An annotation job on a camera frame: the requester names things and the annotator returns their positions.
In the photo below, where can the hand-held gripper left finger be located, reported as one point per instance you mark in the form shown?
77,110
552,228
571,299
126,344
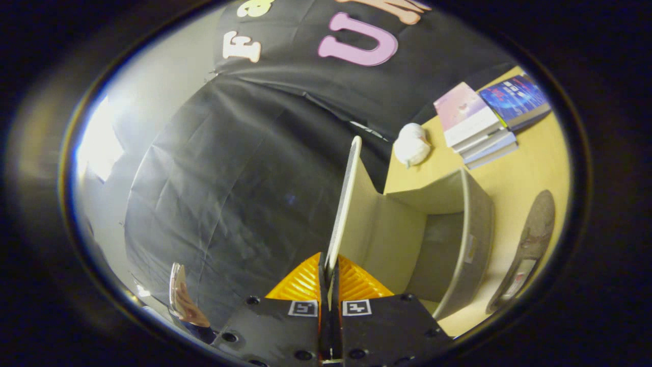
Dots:
285,326

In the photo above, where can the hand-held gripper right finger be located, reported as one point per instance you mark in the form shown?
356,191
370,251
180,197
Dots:
387,326

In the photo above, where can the beige fabric storage box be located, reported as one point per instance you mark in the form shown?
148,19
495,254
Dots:
392,229

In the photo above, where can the grey-brown fuzzy shoe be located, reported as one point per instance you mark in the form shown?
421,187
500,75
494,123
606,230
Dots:
532,239

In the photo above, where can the black backdrop cloth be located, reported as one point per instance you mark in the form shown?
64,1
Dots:
229,178

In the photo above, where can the white plush toy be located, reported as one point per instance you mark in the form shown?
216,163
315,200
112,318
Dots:
411,145

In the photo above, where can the pale blue book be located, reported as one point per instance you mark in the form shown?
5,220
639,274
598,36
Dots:
491,154

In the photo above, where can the white book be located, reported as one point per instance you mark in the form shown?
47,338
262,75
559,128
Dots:
484,141

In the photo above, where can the pink cover book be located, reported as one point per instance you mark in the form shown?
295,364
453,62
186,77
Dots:
461,109

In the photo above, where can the blue cover book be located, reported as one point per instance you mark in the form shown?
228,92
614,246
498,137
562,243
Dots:
514,97

